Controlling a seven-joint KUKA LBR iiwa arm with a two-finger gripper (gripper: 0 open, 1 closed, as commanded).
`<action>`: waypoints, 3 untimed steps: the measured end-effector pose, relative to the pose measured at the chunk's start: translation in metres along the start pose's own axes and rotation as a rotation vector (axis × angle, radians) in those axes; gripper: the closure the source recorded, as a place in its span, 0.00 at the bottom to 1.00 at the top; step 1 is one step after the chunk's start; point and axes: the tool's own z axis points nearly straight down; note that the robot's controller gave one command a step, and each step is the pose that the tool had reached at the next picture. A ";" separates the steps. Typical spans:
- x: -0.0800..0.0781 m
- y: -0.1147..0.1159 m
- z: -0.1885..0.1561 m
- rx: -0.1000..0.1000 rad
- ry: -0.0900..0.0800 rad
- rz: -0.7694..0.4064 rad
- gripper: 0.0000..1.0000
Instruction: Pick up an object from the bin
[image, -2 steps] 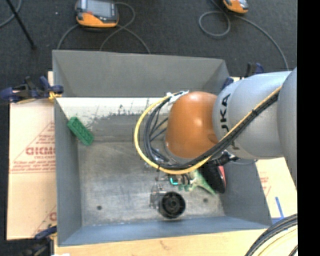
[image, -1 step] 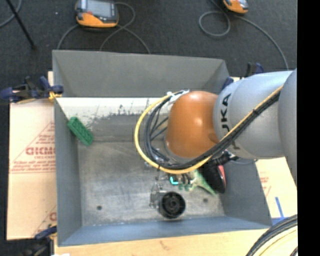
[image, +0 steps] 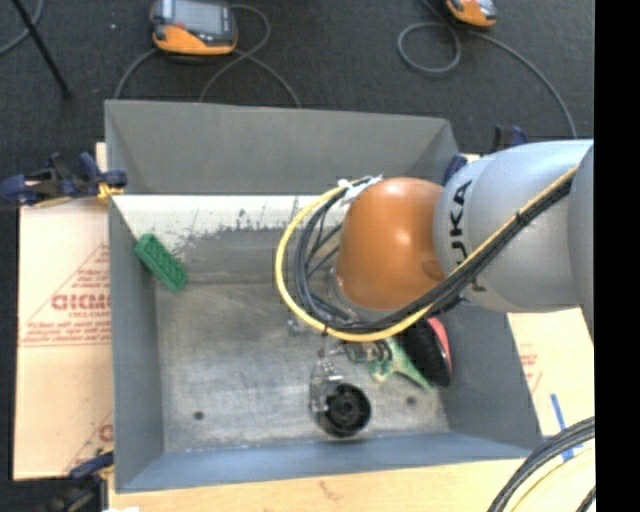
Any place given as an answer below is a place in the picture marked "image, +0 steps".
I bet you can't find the black and red round disc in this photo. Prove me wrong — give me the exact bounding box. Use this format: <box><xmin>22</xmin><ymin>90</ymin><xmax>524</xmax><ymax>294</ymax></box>
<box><xmin>402</xmin><ymin>316</ymin><xmax>455</xmax><ymax>387</ymax></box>

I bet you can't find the grey metal bin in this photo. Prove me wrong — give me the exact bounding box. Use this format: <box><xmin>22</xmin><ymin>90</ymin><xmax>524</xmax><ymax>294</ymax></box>
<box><xmin>103</xmin><ymin>99</ymin><xmax>544</xmax><ymax>494</ymax></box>

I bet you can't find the green pointed plastic piece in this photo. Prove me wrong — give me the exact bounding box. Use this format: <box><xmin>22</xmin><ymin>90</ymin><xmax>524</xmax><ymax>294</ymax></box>
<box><xmin>387</xmin><ymin>341</ymin><xmax>434</xmax><ymax>394</ymax></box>

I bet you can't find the brown cardboard board red print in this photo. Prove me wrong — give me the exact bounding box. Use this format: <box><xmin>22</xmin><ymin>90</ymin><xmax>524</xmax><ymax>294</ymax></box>
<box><xmin>11</xmin><ymin>141</ymin><xmax>595</xmax><ymax>482</ymax></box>

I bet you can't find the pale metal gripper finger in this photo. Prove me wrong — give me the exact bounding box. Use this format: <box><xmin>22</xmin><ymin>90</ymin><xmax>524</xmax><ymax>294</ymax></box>
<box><xmin>325</xmin><ymin>364</ymin><xmax>347</xmax><ymax>397</ymax></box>
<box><xmin>308</xmin><ymin>363</ymin><xmax>328</xmax><ymax>427</ymax></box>

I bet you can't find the dark green flat block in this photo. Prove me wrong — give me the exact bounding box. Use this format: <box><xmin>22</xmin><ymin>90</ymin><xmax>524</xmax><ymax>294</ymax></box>
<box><xmin>133</xmin><ymin>232</ymin><xmax>190</xmax><ymax>293</ymax></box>

